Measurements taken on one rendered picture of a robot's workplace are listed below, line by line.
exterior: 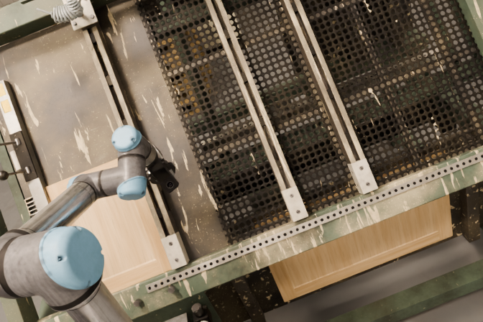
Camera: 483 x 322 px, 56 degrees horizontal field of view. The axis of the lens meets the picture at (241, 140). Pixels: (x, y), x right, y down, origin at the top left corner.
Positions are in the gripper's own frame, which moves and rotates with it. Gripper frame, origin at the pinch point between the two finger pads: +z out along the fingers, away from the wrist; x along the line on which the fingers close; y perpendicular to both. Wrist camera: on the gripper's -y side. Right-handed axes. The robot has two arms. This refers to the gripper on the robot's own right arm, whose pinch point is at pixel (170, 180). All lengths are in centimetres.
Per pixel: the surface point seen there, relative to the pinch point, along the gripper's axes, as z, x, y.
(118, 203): 24.3, 24.7, 17.2
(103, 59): 3, -4, 63
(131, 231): 28.7, 27.0, 6.1
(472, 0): 18, -135, -6
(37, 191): 15, 47, 38
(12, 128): 6, 41, 63
